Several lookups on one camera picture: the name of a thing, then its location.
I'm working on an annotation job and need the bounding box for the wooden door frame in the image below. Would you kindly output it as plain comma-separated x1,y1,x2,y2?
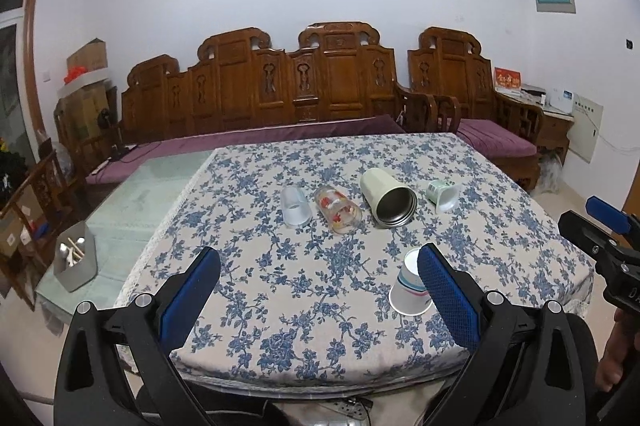
0,0,47,157

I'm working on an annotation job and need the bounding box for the red gift box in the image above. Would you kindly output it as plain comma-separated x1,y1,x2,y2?
494,67,522,94

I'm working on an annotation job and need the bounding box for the square purple seat cushion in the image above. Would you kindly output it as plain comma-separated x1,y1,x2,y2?
456,119,539,159

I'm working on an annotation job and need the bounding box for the grey square container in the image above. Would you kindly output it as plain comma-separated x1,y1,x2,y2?
52,221,98,293

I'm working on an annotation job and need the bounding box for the wooden side chair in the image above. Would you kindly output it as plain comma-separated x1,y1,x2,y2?
0,150,77,309

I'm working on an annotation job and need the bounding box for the white tabletop device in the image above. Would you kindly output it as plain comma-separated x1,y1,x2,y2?
546,89,577,113

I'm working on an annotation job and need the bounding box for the person's right hand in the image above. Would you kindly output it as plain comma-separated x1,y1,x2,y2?
594,309,640,393

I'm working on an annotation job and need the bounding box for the carved wooden armchair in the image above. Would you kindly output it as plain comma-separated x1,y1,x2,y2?
407,26,544,193

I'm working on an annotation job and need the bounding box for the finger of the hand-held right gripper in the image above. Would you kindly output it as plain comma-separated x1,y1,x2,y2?
557,195,640,258

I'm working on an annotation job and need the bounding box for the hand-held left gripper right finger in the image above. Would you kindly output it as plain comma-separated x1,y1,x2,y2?
416,243,601,426

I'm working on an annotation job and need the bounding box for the small cardboard box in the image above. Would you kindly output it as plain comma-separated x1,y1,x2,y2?
66,38,109,75

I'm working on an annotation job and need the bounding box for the wooden side table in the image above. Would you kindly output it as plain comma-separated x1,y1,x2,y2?
500,89,574,168

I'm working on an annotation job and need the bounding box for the white utensil bundle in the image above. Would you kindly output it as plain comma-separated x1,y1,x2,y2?
60,236,87,268

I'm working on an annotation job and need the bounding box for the long purple sofa cushion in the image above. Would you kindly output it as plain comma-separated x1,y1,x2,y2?
85,115,407,185

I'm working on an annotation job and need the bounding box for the small green white cup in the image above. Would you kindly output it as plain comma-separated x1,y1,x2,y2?
426,179,462,214

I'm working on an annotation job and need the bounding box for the white electrical cabinet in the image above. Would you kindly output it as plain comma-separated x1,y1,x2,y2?
567,92,605,164

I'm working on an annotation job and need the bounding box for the blue floral tablecloth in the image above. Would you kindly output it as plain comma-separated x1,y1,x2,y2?
114,132,596,389

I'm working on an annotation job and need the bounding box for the red printed glass cup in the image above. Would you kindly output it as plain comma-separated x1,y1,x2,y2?
313,185,363,235

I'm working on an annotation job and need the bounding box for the frosted clear plastic cup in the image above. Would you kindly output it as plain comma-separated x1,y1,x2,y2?
280,185,313,227

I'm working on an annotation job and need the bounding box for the cream steel tumbler cup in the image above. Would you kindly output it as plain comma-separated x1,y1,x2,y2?
360,167,418,228

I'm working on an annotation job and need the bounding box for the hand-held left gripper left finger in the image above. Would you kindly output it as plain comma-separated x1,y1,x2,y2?
54,247,222,426

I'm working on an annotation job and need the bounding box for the black standing fan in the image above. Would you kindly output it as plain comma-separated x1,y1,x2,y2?
96,109,127,159

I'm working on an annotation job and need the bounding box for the white paper cup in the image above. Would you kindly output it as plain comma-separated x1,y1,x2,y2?
388,247,434,315

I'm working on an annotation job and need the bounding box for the carved wooden sofa bench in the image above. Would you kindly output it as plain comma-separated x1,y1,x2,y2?
119,22,437,146

